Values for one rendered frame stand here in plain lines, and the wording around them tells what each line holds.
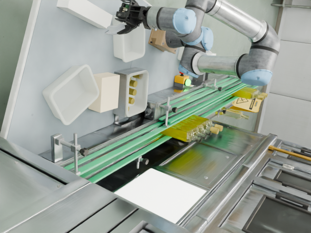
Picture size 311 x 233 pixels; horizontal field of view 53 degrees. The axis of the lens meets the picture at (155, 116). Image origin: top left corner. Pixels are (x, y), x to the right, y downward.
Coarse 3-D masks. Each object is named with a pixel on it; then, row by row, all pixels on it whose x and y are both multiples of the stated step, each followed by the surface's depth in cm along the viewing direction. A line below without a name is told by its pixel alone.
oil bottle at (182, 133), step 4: (168, 128) 172; (172, 128) 171; (176, 128) 171; (180, 128) 172; (184, 128) 172; (160, 132) 176; (164, 132) 175; (168, 132) 173; (172, 132) 172; (176, 132) 170; (180, 132) 169; (184, 132) 167; (188, 132) 167; (192, 132) 168; (172, 136) 172; (176, 136) 171; (180, 136) 169; (184, 136) 168; (188, 136) 167; (192, 136) 167; (184, 140) 169; (188, 140) 167; (192, 140) 169
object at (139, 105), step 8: (136, 72) 154; (144, 72) 158; (128, 80) 149; (136, 80) 166; (144, 80) 163; (128, 88) 150; (136, 88) 167; (144, 88) 165; (128, 96) 152; (136, 96) 169; (144, 96) 166; (128, 104) 166; (136, 104) 170; (144, 104) 168; (128, 112) 160; (136, 112) 162
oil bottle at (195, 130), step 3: (177, 123) 178; (180, 123) 178; (183, 123) 179; (180, 126) 175; (183, 126) 175; (186, 126) 175; (189, 126) 175; (192, 126) 176; (192, 129) 172; (195, 129) 172; (198, 129) 173; (195, 132) 171
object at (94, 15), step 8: (64, 0) 114; (72, 0) 114; (80, 0) 117; (64, 8) 115; (72, 8) 114; (80, 8) 118; (88, 8) 121; (96, 8) 124; (80, 16) 122; (88, 16) 122; (96, 16) 125; (104, 16) 129; (96, 24) 129; (104, 24) 130
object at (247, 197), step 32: (224, 128) 227; (256, 160) 177; (288, 160) 184; (224, 192) 144; (256, 192) 153; (288, 192) 152; (192, 224) 121; (224, 224) 129; (256, 224) 131; (288, 224) 132
